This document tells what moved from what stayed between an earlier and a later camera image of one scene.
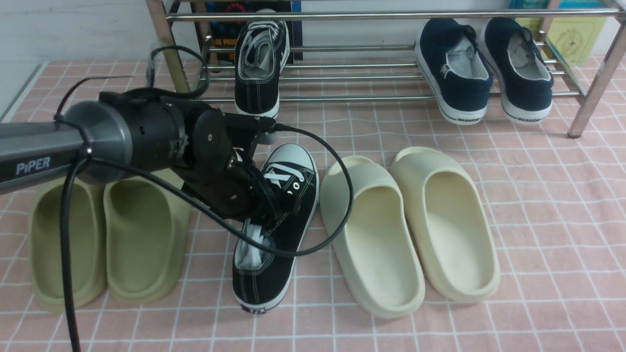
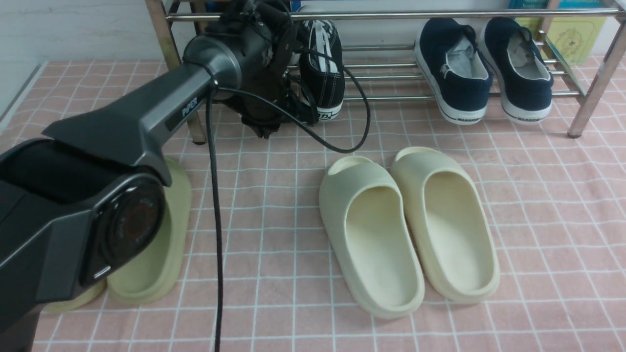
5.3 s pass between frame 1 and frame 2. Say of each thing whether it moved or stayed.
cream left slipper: stayed
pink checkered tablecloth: stayed
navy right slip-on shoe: stayed
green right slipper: stayed
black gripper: moved
